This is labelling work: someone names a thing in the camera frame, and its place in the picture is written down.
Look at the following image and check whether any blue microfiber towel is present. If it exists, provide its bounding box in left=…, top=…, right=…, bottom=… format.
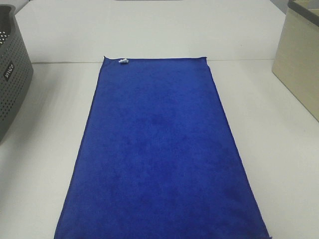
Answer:
left=54, top=57, right=269, bottom=239

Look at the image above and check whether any beige storage box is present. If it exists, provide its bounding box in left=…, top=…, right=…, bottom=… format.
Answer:
left=272, top=0, right=319, bottom=119

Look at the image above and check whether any grey perforated plastic basket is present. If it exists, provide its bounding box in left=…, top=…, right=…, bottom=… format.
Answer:
left=0, top=4, right=33, bottom=139

